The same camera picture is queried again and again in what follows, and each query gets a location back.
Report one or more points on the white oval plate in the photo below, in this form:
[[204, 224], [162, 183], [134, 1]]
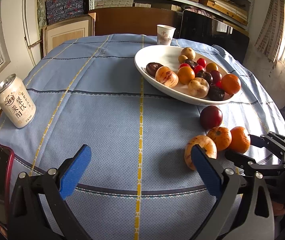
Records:
[[157, 55]]

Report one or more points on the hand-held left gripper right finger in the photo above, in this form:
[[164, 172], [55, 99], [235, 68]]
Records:
[[206, 172]]

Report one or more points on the black glossy screen panel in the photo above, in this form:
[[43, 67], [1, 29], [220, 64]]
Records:
[[202, 27]]

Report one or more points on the green marble slab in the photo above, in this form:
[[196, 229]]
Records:
[[41, 7]]

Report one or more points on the tan passion fruit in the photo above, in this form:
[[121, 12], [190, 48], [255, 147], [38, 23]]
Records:
[[202, 142]]

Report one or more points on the blue striped tablecloth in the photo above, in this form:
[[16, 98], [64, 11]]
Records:
[[95, 110]]

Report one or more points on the wooden picture frame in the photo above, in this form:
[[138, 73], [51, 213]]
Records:
[[67, 33]]

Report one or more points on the dull orange mandarin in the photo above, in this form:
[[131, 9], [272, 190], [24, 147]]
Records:
[[219, 138]]

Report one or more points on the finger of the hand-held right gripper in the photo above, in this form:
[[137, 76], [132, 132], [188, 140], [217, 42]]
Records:
[[247, 165], [277, 141]]

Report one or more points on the stack of blue patterned boxes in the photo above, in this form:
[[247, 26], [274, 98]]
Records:
[[62, 7]]

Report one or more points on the brick pattern curtain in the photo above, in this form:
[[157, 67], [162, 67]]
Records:
[[270, 25]]

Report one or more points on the white paper cup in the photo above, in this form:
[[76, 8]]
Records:
[[166, 35]]

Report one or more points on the brown wooden board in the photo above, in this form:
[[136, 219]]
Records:
[[132, 21]]

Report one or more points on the yellow-orange tomato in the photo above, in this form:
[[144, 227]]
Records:
[[211, 67], [185, 75]]

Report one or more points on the tan round sapodilla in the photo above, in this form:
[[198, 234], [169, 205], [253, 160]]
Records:
[[188, 53]]

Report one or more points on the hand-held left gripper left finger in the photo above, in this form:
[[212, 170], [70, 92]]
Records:
[[75, 170]]

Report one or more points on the dark red plum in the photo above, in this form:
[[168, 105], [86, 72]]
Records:
[[211, 117], [216, 76]]

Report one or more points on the cream beverage can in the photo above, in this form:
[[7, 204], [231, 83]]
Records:
[[16, 105]]

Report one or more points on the white leaning board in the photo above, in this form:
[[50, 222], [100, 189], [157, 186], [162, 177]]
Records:
[[30, 12]]

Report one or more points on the dark brown water chestnut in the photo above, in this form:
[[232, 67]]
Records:
[[204, 76], [191, 63], [216, 93], [153, 68]]

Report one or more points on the reddish striped pepino melon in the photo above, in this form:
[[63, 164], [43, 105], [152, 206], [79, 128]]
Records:
[[166, 77]]

